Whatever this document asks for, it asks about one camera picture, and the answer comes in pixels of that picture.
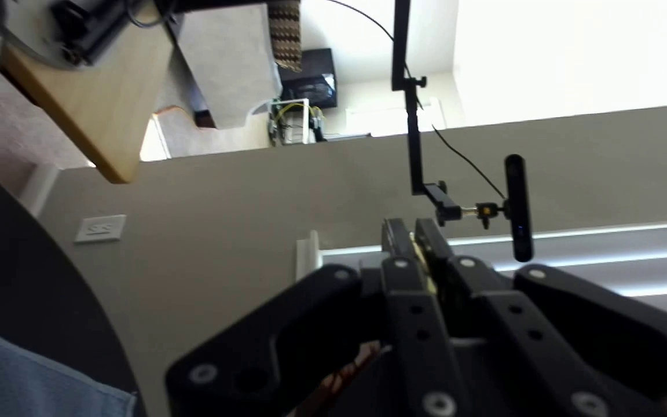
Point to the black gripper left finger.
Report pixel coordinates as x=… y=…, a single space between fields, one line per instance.
x=418 y=333

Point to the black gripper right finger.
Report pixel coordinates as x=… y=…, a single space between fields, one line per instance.
x=542 y=375

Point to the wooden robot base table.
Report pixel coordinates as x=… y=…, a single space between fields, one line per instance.
x=101 y=107

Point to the white vertical window blinds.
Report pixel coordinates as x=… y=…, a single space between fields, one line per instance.
x=629 y=260

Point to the round black table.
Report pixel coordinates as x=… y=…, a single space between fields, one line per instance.
x=49 y=310

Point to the blue cloth towel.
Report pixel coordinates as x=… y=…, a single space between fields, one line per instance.
x=32 y=385

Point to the black camera on stand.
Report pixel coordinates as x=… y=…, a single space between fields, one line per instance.
x=514 y=205

